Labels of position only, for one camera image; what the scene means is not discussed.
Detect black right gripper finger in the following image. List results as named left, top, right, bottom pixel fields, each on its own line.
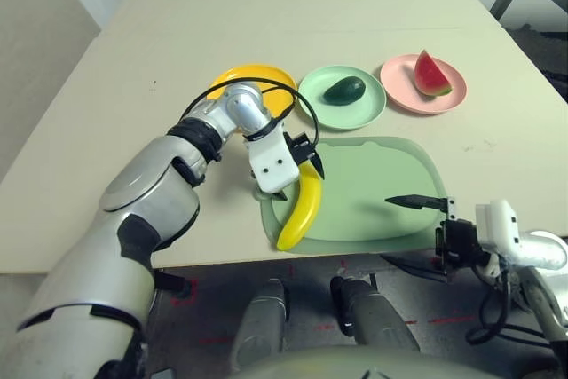
left=379, top=254, right=447, bottom=282
left=383, top=193, right=449, bottom=212

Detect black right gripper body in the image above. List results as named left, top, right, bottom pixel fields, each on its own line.
left=434, top=195, right=489, bottom=278

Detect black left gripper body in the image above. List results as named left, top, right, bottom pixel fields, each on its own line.
left=283, top=130, right=319, bottom=166

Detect yellow toy banana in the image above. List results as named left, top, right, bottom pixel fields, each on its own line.
left=276, top=162, right=324, bottom=252

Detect dark green toy avocado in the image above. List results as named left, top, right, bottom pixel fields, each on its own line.
left=322, top=76, right=367, bottom=106

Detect red toy watermelon slice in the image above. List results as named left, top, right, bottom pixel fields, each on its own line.
left=414, top=49, right=454, bottom=98

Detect green silicone cutting board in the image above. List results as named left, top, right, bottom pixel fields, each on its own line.
left=252, top=135, right=447, bottom=256

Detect light green plastic plate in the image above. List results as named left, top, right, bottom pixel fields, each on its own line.
left=296, top=64, right=386, bottom=132

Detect grey robot right leg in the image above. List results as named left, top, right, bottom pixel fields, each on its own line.
left=328, top=276, right=421, bottom=351

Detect grey robot leg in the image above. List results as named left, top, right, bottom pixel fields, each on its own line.
left=328, top=276, right=421, bottom=351
left=230, top=279, right=289, bottom=367

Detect yellow plastic plate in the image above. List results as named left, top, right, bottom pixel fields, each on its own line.
left=208, top=63, right=297, bottom=121

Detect pink plastic plate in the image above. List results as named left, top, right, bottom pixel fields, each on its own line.
left=379, top=53, right=469, bottom=115

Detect grey robot left leg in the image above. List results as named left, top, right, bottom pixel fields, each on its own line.
left=230, top=279, right=289, bottom=367

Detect black table base bar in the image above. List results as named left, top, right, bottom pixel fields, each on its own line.
left=153, top=270, right=196, bottom=304

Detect dark grey floor rug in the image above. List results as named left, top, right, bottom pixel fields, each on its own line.
left=499, top=23, right=568, bottom=103

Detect black left wrist camera cable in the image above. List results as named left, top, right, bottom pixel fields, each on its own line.
left=179, top=78, right=320, bottom=149

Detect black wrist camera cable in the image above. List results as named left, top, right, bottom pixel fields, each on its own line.
left=179, top=78, right=320, bottom=149
left=464, top=258, right=556, bottom=347

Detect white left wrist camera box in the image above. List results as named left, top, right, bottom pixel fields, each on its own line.
left=242, top=128, right=301, bottom=193

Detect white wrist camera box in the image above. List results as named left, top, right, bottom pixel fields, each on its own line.
left=242, top=128, right=301, bottom=193
left=474, top=199, right=529, bottom=256

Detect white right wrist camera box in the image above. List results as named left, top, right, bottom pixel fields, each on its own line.
left=474, top=199, right=529, bottom=256

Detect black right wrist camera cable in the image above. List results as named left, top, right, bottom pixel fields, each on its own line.
left=464, top=258, right=556, bottom=347

